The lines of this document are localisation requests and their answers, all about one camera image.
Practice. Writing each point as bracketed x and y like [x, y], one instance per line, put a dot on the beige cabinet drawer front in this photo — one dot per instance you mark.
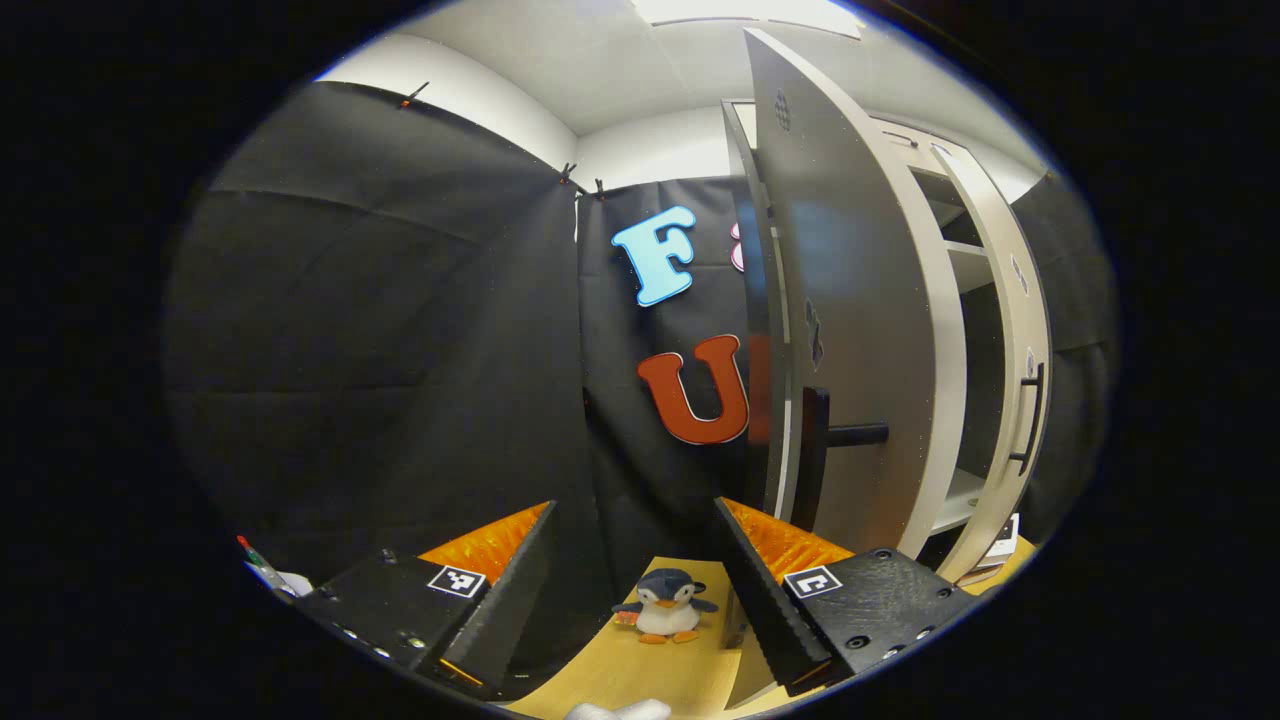
[905, 152]

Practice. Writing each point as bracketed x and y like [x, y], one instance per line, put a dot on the grey penguin plush toy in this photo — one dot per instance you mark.
[665, 610]

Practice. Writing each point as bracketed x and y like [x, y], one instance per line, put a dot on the black backdrop cloth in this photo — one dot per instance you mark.
[380, 330]

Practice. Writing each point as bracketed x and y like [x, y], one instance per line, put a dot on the white cabinet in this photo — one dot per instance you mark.
[985, 350]

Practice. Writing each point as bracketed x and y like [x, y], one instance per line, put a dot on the white cabinet door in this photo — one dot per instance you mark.
[860, 300]
[1020, 320]

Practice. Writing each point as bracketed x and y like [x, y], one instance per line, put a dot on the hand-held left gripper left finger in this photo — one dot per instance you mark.
[505, 600]

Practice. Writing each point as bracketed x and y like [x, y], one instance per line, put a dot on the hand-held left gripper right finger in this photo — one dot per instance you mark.
[765, 600]

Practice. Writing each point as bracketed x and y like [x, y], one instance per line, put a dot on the small grey red-tipped tool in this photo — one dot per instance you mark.
[265, 570]

